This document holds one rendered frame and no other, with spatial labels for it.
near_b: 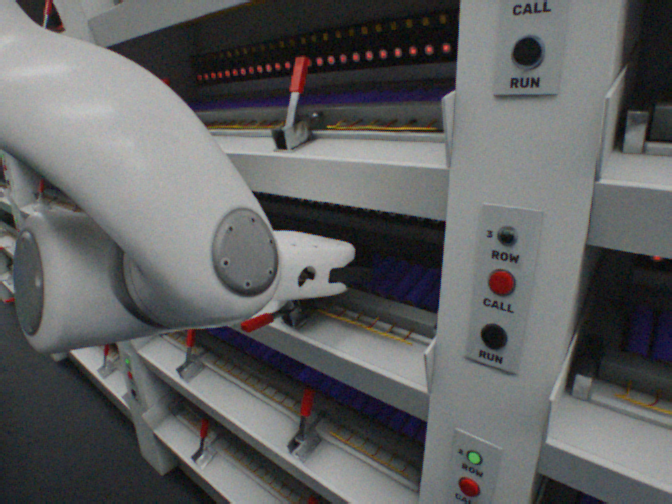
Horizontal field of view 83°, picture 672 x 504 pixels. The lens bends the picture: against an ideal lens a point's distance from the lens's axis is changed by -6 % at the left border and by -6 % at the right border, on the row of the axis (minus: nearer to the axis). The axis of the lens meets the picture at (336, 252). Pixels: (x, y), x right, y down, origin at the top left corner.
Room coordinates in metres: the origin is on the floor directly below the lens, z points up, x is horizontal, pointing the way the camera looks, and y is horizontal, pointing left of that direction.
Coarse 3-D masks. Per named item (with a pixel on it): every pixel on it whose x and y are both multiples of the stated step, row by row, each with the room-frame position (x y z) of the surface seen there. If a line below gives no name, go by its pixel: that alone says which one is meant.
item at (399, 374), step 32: (352, 224) 0.57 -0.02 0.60; (384, 224) 0.53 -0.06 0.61; (320, 320) 0.42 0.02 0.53; (352, 320) 0.41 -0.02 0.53; (288, 352) 0.42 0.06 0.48; (320, 352) 0.38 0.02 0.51; (352, 352) 0.36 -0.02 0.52; (384, 352) 0.35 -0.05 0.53; (416, 352) 0.35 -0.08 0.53; (352, 384) 0.36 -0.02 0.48; (384, 384) 0.33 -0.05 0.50; (416, 384) 0.31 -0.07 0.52; (416, 416) 0.32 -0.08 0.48
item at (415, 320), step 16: (352, 288) 0.43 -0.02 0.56; (336, 304) 0.43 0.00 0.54; (352, 304) 0.41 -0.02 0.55; (368, 304) 0.40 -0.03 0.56; (384, 304) 0.39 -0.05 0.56; (400, 304) 0.39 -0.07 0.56; (384, 320) 0.39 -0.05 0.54; (400, 320) 0.37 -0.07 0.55; (416, 320) 0.36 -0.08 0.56; (432, 320) 0.35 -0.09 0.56; (432, 336) 0.35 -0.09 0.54
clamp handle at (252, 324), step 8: (296, 304) 0.42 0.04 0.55; (272, 312) 0.40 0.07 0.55; (280, 312) 0.40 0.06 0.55; (288, 312) 0.41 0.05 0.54; (248, 320) 0.38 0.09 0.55; (256, 320) 0.38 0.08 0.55; (264, 320) 0.38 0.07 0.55; (272, 320) 0.39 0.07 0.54; (248, 328) 0.36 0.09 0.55; (256, 328) 0.37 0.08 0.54
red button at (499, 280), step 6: (492, 276) 0.27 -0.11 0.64; (498, 276) 0.26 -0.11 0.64; (504, 276) 0.26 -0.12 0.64; (492, 282) 0.27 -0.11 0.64; (498, 282) 0.26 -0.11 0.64; (504, 282) 0.26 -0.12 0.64; (510, 282) 0.26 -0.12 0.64; (492, 288) 0.27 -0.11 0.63; (498, 288) 0.26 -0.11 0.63; (504, 288) 0.26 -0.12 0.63; (510, 288) 0.26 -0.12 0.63
